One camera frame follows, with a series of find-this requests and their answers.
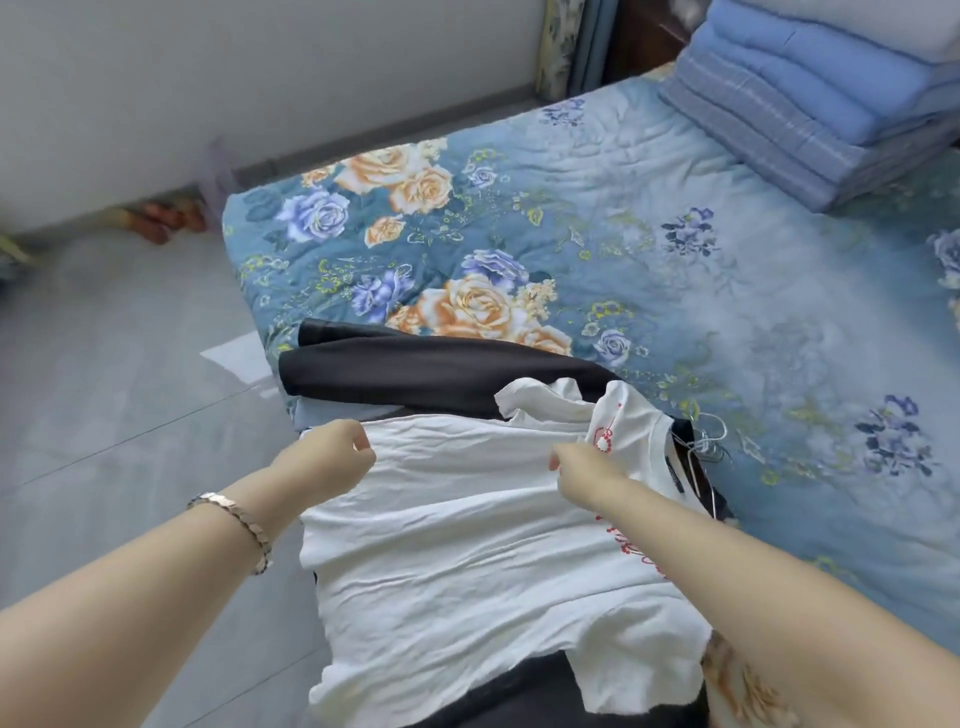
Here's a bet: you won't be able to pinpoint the person's left hand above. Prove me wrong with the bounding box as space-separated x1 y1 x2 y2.
254 418 376 535

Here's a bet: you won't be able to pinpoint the person's right hand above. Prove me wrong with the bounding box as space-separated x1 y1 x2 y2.
548 442 640 516

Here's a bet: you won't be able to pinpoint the white wire hanger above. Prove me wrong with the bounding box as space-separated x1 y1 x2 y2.
693 412 730 455

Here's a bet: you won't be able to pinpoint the white t-shirt red print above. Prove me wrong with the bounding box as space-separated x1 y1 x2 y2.
298 377 714 728

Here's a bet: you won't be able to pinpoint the black garment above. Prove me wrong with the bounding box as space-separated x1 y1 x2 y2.
404 652 710 728

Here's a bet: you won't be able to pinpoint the person's right forearm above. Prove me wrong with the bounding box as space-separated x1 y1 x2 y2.
596 478 960 728

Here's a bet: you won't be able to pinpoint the person's left forearm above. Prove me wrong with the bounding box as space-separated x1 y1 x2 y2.
0 483 301 728

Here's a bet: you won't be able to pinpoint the blue floral bed quilt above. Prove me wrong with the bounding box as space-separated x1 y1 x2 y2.
221 63 960 728

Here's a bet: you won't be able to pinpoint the orange slippers on floor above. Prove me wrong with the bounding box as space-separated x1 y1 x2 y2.
112 198 208 245

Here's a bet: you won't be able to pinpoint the blue floral curtain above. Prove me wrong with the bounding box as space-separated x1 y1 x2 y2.
0 236 35 283
533 0 620 103

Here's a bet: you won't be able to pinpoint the pale blue folded blanket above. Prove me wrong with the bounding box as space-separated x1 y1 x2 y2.
659 44 960 215

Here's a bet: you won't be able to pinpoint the dark wooden nightstand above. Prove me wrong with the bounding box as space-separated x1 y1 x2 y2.
603 0 695 84

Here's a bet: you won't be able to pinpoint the lilac grey folded blanket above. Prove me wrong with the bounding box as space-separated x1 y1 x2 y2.
738 0 960 65

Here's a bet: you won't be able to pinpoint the silver link bracelet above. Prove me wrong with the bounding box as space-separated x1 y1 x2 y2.
187 492 273 577

